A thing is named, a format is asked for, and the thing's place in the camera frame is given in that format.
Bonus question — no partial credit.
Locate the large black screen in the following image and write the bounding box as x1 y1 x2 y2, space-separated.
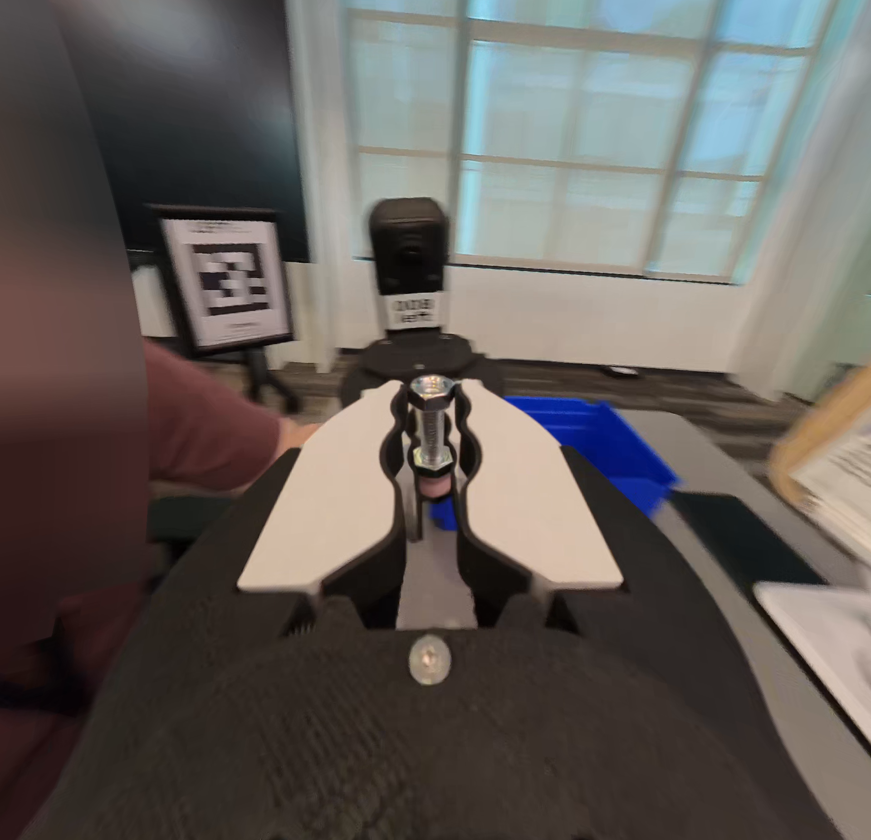
34 0 312 264

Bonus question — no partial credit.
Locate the black sign stand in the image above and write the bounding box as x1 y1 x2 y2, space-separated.
235 346 302 413

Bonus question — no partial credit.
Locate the black framed marker sign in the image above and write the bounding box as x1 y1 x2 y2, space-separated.
145 203 295 359

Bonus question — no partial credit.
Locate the person's left forearm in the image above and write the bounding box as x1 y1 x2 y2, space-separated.
274 417 322 461

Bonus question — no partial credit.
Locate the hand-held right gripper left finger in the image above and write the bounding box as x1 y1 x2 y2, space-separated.
235 380 409 629

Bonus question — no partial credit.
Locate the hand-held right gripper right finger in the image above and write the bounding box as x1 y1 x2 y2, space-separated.
455 377 625 629

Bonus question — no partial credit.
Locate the silver hex bolt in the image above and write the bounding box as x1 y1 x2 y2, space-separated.
410 375 455 475

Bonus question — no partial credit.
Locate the instruction sheet on stand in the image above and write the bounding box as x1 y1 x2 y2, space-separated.
753 365 871 743

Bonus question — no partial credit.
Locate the large grid window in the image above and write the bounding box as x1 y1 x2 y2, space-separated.
340 0 848 284

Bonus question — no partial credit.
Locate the blue plastic parts bin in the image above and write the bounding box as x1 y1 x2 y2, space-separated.
427 395 679 532

